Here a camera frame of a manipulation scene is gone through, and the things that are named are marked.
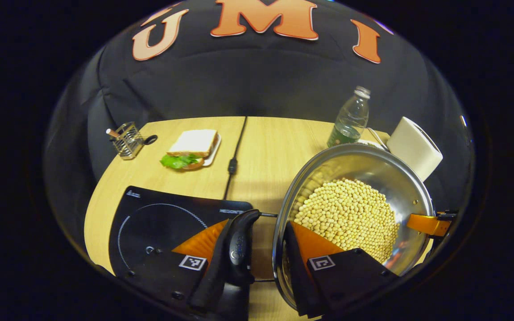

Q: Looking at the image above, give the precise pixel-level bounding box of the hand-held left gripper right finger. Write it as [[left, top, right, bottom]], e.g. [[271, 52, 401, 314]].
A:
[[283, 221, 401, 319]]

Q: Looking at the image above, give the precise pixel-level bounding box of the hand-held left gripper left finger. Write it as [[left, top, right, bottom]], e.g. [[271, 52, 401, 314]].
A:
[[121, 218, 251, 319]]

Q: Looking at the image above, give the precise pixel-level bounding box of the black induction cooktop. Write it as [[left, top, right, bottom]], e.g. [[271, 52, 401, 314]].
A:
[[109, 186, 254, 279]]

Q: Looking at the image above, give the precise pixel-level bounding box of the pile of soybeans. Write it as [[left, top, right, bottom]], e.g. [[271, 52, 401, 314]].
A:
[[293, 178, 400, 263]]

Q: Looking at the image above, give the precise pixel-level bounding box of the steel pot with black handles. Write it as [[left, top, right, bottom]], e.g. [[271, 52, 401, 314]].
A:
[[225, 143, 437, 313]]

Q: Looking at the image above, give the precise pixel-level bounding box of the white paper roll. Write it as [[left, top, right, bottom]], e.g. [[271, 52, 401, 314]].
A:
[[386, 117, 444, 181]]

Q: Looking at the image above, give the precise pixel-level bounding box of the thin metal utensil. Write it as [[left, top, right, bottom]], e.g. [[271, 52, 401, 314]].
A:
[[366, 127, 390, 151]]

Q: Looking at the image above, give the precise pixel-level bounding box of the small white plate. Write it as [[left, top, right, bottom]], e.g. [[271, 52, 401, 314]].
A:
[[201, 134, 222, 167]]

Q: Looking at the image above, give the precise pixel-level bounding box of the clear plastic water bottle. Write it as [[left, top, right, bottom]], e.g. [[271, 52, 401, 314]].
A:
[[327, 86, 371, 148]]

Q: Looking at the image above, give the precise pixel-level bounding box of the sandwich with lettuce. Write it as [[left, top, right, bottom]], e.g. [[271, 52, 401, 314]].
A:
[[160, 129, 220, 170]]

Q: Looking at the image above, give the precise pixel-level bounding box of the black backdrop cloth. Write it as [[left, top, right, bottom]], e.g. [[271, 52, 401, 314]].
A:
[[43, 0, 476, 263]]

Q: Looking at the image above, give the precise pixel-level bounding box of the black power cable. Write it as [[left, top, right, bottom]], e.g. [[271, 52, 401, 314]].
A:
[[223, 117, 249, 200]]

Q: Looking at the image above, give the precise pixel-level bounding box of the wire mesh basket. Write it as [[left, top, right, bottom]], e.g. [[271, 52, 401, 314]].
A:
[[110, 122, 145, 160]]

